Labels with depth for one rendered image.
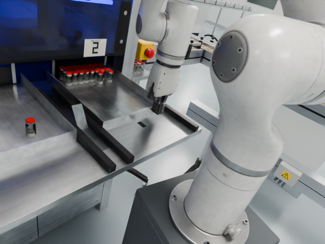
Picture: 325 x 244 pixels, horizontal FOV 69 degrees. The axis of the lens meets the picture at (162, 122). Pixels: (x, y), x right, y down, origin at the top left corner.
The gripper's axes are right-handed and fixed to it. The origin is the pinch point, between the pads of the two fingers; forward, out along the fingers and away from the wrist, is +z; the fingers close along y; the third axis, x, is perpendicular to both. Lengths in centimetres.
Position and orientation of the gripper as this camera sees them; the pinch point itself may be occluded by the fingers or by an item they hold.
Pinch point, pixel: (157, 107)
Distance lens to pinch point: 78.2
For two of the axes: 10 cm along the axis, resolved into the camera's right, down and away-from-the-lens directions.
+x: 7.1, 5.0, -5.1
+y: -6.7, 2.4, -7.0
